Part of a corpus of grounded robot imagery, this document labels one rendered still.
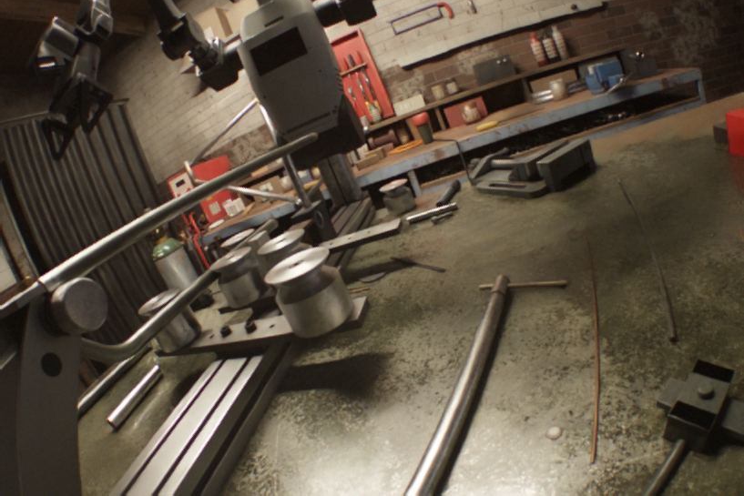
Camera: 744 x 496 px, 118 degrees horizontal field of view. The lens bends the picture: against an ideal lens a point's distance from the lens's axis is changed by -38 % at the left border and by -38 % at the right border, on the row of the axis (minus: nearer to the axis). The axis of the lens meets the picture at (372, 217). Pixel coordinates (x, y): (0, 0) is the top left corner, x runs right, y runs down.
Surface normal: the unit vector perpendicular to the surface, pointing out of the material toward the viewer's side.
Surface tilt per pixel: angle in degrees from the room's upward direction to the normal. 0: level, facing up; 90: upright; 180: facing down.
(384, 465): 0
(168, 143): 90
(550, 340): 0
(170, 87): 90
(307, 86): 90
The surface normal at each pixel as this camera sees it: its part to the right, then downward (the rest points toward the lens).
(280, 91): -0.08, 0.29
